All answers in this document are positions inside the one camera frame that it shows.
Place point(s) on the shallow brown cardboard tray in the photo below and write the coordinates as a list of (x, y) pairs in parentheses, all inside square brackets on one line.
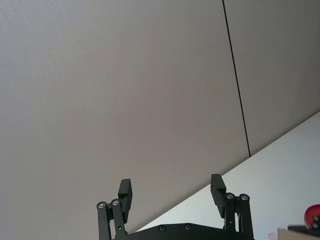
[(297, 235)]

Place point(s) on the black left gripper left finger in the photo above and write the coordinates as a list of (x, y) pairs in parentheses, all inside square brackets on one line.
[(124, 200)]

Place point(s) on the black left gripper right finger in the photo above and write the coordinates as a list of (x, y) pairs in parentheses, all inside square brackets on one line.
[(218, 197)]

